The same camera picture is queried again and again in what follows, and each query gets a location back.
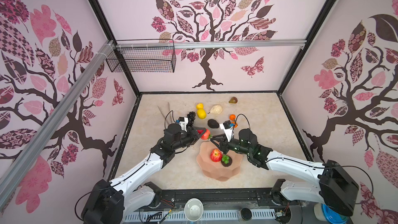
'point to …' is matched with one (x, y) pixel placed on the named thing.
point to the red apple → (215, 155)
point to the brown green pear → (233, 100)
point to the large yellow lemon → (201, 113)
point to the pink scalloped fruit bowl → (214, 170)
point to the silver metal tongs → (169, 112)
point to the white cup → (194, 209)
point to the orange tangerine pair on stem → (232, 117)
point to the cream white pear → (216, 109)
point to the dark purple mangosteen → (226, 160)
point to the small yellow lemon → (199, 106)
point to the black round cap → (246, 213)
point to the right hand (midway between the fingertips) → (212, 137)
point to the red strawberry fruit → (207, 136)
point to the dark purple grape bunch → (191, 117)
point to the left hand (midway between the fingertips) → (206, 134)
